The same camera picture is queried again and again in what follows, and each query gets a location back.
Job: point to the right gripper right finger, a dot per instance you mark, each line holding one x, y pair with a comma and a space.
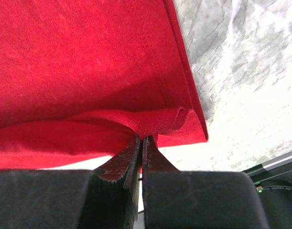
175, 199

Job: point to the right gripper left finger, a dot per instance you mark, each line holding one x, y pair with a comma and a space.
103, 198

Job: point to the red t shirt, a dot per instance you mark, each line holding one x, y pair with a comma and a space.
79, 79

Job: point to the aluminium frame rail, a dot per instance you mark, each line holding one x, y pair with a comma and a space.
278, 168

